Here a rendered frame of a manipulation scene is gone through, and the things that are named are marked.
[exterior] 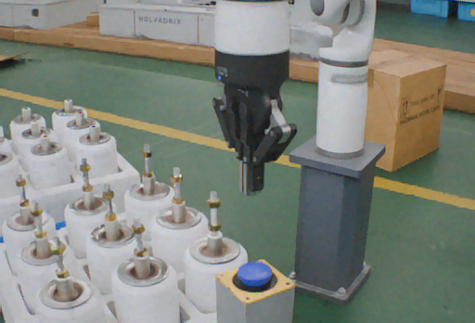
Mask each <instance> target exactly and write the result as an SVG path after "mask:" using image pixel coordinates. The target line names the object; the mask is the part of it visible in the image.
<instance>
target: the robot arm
mask: <svg viewBox="0 0 475 323"><path fill-rule="evenodd" d="M309 8H310V11H311V14H312V16H313V17H314V19H315V20H317V21H319V22H321V23H323V24H326V25H328V26H342V25H344V26H343V29H342V31H341V32H340V34H338V35H337V36H336V37H335V38H333V31H332V30H331V28H330V27H327V26H323V25H318V24H315V23H312V22H307V21H303V20H299V19H293V18H291V17H290V14H289V8H288V0H217V5H216V12H215V20H214V74H215V77H216V79H217V80H218V81H219V82H221V83H223V84H225V87H224V91H225V93H224V94H223V95H222V96H221V97H215V98H214V99H213V101H212V104H213V106H214V109H215V112H216V115H217V118H218V120H219V123H220V125H221V128H222V131H223V134H224V137H225V141H226V144H227V146H228V147H229V148H230V149H232V148H234V149H235V152H236V156H237V158H238V159H239V190H240V191H241V192H242V193H243V194H245V195H246V196H248V197H250V196H254V195H257V194H260V193H262V191H263V176H264V164H265V163H267V162H270V161H276V160H277V159H278V157H279V156H280V155H281V153H282V152H283V151H284V149H285V148H286V147H287V145H288V144H289V142H290V141H291V139H292V138H293V137H294V136H295V135H296V133H297V127H296V125H295V123H286V122H285V120H284V118H283V116H282V114H281V111H282V107H283V104H282V99H281V95H280V86H281V85H282V84H283V83H284V82H285V81H287V79H288V78H289V67H290V56H289V45H301V46H310V47H319V52H318V53H319V69H318V88H317V90H318V105H317V124H316V141H315V149H316V151H318V152H319V153H320V154H322V155H325V156H328V157H331V158H337V159H350V158H354V157H357V156H359V155H361V154H362V153H363V152H364V144H365V123H366V102H367V80H368V69H369V68H368V61H369V55H370V53H371V49H372V45H373V40H374V37H373V33H374V28H375V22H374V21H375V16H376V0H309Z"/></svg>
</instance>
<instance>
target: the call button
mask: <svg viewBox="0 0 475 323"><path fill-rule="evenodd" d="M237 276H238V278H239V279H240V280H241V281H242V283H243V284H244V285H246V286H252V287H259V286H262V285H265V284H266V283H267V282H268V281H269V280H270V278H271V276H272V269H271V267H270V266H269V265H267V264H266V263H259V262H251V263H246V264H244V265H241V266H240V267H239V268H238V271H237Z"/></svg>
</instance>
